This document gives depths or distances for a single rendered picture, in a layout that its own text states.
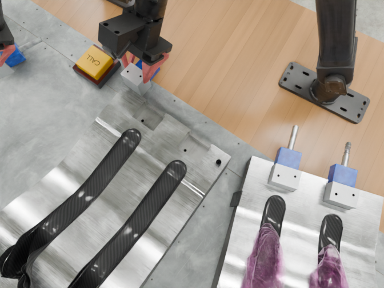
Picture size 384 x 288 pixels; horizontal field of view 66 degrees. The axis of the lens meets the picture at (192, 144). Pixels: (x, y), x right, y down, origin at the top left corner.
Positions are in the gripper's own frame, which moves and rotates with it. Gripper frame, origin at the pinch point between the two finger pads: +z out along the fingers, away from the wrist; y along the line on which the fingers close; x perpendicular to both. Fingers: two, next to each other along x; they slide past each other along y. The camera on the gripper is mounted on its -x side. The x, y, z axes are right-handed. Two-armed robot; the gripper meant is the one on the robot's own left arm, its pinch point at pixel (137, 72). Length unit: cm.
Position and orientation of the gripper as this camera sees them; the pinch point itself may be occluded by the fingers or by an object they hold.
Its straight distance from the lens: 68.6
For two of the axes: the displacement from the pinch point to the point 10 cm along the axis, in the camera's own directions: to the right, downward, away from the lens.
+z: -2.9, 6.1, 7.4
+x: 5.4, -5.3, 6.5
